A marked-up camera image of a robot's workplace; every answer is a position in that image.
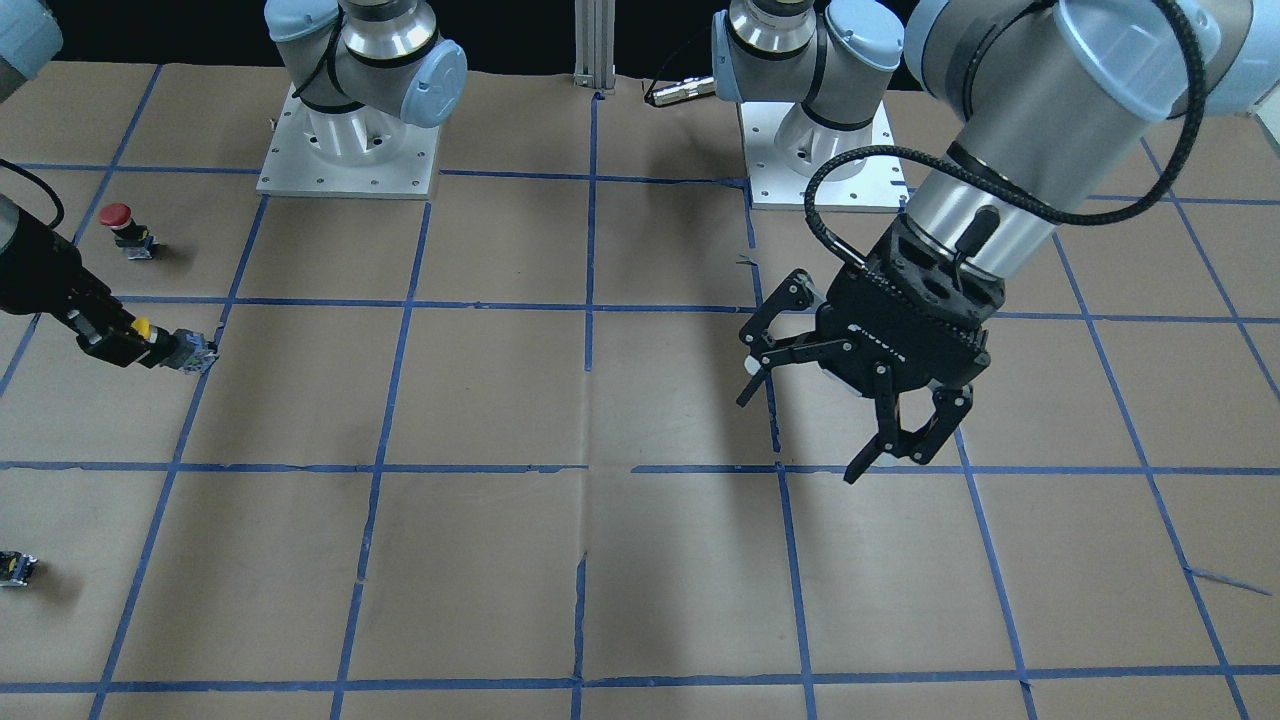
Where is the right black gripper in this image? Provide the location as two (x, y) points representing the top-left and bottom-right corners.
(1, 196), (160, 368)

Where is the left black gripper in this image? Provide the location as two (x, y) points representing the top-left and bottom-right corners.
(736, 214), (1007, 486)

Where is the yellow push button switch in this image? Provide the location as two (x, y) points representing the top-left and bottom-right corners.
(131, 316), (219, 375)

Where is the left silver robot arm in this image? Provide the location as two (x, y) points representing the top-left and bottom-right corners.
(713, 1), (1277, 483)

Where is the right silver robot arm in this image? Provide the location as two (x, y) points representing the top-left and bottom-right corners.
(1, 1), (468, 374)

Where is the red push button switch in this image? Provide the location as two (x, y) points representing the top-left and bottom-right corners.
(97, 202), (157, 261)

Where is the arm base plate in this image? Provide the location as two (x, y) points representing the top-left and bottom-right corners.
(256, 87), (442, 201)
(740, 100), (909, 213)

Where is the small black switch block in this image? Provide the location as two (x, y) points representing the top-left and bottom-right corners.
(0, 550), (38, 588)

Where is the aluminium frame post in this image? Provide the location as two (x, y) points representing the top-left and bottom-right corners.
(573, 0), (616, 94)

